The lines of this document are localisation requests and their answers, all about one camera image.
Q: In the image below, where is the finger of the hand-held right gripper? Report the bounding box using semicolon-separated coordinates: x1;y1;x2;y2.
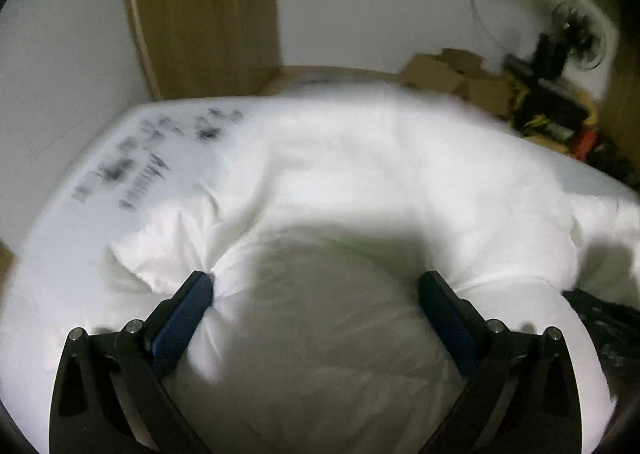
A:
561;288;640;366

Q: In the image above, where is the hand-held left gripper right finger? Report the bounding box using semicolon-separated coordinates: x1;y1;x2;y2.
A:
417;271;583;454

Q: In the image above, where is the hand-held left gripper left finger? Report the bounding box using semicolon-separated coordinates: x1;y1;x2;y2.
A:
49;271;215;454

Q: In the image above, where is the white zip jacket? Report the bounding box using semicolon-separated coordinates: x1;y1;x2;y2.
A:
107;84;640;454

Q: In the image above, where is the bed with pale printed sheet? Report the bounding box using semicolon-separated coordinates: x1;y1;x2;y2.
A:
0;94;640;454

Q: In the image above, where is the orange-red box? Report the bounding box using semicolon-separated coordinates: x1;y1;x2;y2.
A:
570;129;599;161

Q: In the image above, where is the wooden side panel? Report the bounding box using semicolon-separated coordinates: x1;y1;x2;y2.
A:
599;0;640;189

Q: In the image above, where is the black box with yellow print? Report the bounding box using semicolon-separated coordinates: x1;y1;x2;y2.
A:
504;56;598;145

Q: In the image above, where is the open cardboard box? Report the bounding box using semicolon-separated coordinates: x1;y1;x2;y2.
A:
399;54;466;94
440;48;516;115

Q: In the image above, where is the black upright object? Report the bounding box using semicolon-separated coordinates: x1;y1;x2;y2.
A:
534;32;572;80

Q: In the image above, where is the black electric fan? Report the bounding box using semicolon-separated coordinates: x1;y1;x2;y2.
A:
550;0;609;72

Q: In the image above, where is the wooden wardrobe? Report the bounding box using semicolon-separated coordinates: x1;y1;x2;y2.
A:
119;0;282;100

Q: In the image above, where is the black wall socket cable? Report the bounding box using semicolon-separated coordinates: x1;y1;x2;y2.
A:
464;0;512;58

